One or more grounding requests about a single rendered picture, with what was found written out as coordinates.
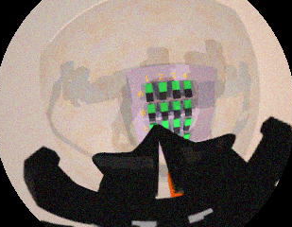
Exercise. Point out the lilac switch panel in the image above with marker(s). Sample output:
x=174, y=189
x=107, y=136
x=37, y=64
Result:
x=178, y=96

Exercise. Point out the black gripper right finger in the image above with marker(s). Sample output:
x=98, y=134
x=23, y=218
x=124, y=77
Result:
x=181, y=154

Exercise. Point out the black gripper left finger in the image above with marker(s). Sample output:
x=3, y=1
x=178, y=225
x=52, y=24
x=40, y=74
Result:
x=142, y=162

